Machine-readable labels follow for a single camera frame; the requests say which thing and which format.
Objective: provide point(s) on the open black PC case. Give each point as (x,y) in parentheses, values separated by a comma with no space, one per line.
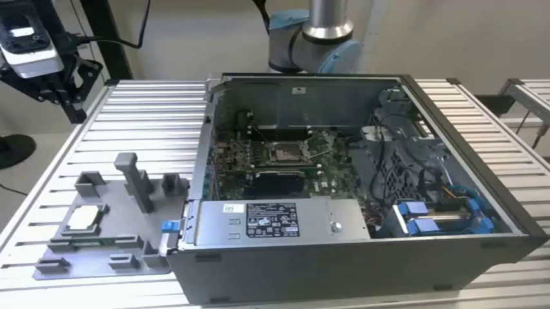
(309,273)

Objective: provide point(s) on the round black stand base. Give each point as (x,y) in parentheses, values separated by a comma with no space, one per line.
(15,151)

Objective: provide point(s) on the CPU socket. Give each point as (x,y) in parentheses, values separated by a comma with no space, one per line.
(287,150)

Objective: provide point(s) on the gray parts rack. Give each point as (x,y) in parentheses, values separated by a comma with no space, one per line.
(121,212)

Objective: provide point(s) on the green RAM stick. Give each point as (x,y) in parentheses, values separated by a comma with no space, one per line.
(93,241)

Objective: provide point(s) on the green motherboard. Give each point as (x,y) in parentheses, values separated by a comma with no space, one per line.
(336,174)

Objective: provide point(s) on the small white case sticker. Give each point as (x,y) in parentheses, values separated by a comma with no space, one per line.
(298,90)

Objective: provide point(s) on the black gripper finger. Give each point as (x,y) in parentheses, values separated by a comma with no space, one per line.
(90,75)
(43,91)

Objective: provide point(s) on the blue disk carrier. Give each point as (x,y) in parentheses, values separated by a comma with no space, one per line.
(424,227)
(413,207)

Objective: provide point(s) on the black graphics card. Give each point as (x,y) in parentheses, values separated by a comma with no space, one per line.
(279,183)

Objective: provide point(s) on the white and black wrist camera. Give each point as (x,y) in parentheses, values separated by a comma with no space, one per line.
(30,48)

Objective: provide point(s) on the silver power supply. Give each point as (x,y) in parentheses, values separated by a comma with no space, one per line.
(215,225)

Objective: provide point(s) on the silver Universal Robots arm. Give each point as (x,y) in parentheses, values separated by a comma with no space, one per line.
(318,29)

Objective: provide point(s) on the silver CPU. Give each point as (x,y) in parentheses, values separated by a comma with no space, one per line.
(83,218)

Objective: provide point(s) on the black RAM slots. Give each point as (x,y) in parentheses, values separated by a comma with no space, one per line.
(279,132)

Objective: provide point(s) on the gray drive cage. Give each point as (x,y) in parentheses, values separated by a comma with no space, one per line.
(400,154)

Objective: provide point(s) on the aluminium side table frame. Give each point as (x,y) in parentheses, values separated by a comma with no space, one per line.
(524,90)

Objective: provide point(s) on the thin metal locking lever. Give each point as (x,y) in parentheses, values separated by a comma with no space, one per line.
(261,134)

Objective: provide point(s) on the blue case latch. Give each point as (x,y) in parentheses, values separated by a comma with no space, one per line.
(169,226)

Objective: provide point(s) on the black power supply label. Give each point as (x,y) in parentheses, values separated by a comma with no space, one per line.
(271,220)

